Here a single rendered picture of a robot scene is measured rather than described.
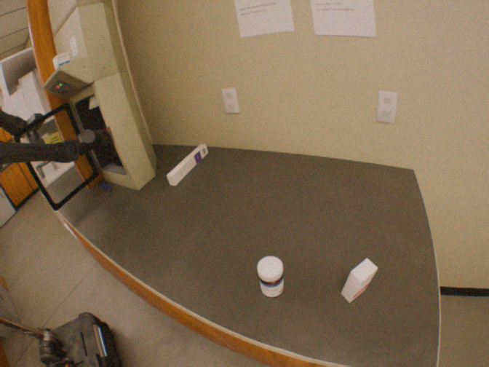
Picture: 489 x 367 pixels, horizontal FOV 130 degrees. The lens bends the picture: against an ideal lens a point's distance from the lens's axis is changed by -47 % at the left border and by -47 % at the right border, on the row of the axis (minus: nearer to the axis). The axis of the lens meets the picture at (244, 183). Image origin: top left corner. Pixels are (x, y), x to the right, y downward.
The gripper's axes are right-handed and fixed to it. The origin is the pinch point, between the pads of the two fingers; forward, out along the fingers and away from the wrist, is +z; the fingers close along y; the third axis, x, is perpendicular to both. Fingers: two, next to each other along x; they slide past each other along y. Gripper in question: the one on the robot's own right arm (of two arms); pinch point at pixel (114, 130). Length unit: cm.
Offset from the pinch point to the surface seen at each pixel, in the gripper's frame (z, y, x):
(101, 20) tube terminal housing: -5.0, -17.1, -45.4
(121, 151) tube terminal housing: -9.1, -15.4, 6.0
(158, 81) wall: 32.7, -2.2, -15.8
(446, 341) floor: -3, -187, 123
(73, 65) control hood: -18.9, -15.9, -29.9
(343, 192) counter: 7, -91, 25
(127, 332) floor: -53, 23, 122
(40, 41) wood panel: -18, 20, -55
